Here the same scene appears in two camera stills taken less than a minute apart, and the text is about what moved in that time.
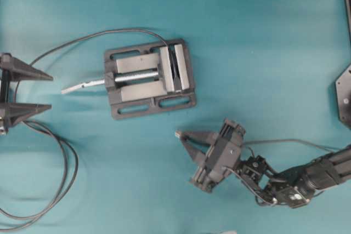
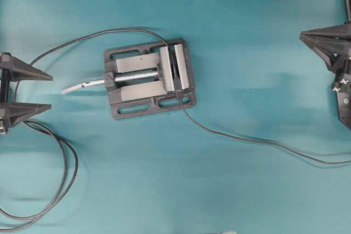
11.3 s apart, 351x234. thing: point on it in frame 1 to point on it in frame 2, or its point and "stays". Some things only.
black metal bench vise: x=147 y=79 stays
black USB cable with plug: x=180 y=133 to x=176 y=84
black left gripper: x=11 y=70 stays
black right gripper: x=223 y=154 to x=340 y=63
